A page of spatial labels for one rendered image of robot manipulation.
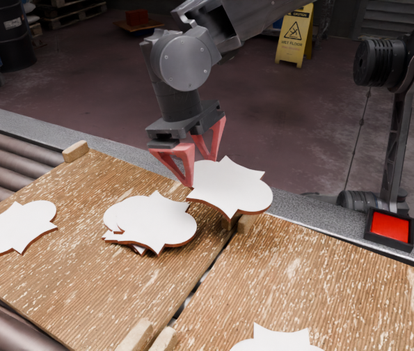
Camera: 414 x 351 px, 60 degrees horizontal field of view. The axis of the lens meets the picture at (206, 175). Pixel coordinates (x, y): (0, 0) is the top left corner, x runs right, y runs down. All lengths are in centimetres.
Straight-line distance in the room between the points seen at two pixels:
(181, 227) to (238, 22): 31
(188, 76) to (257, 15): 12
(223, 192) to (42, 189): 40
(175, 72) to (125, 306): 33
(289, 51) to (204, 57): 365
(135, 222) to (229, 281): 18
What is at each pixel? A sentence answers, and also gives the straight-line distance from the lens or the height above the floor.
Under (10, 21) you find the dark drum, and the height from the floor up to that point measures 47.
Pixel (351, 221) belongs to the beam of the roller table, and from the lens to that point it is 72.
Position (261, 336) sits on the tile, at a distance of 50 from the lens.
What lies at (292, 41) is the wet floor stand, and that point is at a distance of 402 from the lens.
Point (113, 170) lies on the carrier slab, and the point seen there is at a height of 94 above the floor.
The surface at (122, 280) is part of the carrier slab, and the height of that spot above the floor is 94.
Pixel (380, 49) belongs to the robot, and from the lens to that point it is 154.
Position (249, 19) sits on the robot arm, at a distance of 46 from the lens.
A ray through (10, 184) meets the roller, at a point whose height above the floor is 91.
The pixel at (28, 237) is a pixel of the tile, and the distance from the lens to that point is 66.
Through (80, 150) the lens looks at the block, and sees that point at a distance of 83.
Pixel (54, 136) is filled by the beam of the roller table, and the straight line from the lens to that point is 98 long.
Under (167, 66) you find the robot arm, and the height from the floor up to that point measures 125.
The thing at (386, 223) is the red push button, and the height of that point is 93.
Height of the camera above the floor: 138
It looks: 37 degrees down
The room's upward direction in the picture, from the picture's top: straight up
